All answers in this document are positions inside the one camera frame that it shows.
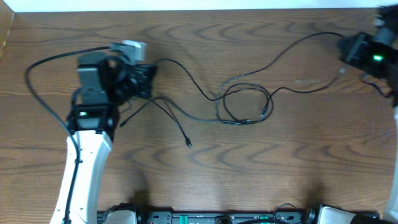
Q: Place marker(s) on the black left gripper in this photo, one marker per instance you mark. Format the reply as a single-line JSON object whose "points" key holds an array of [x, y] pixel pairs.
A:
{"points": [[145, 78]]}

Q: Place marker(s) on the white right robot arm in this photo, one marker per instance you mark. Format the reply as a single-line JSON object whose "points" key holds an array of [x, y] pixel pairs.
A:
{"points": [[374, 54]]}

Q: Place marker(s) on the brown cardboard panel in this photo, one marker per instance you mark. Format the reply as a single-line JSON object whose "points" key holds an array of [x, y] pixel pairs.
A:
{"points": [[6, 20]]}

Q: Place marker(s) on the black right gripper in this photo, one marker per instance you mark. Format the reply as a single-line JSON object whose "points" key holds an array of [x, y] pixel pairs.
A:
{"points": [[359, 42]]}

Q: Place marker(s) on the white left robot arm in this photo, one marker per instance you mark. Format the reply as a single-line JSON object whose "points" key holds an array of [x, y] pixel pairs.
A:
{"points": [[107, 82]]}

